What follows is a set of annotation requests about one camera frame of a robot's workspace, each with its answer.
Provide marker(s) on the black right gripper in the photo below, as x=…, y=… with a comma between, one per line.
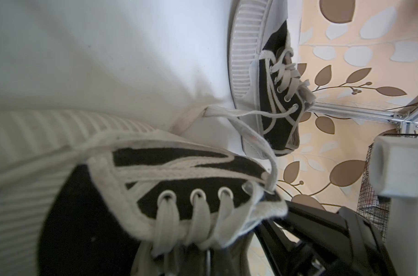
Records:
x=314, y=242

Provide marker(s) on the black white canvas sneaker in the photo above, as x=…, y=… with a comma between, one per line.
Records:
x=87, y=194

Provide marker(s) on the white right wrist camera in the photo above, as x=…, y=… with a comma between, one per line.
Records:
x=393, y=173

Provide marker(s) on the aluminium frame rail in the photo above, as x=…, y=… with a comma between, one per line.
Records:
x=406, y=122

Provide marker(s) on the black wire basket on right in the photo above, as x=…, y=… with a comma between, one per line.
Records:
x=373, y=207

